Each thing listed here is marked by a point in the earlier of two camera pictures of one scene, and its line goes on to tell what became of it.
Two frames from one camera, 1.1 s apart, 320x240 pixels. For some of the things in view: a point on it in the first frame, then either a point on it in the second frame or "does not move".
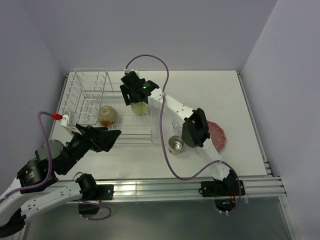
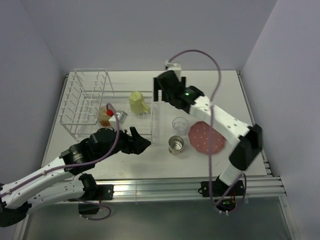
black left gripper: [104, 140] → [135, 143]
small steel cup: [175, 145] does not move
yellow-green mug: [140, 108] does not move
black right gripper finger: [124, 94] → [157, 85]
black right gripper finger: [140, 98] → [183, 80]
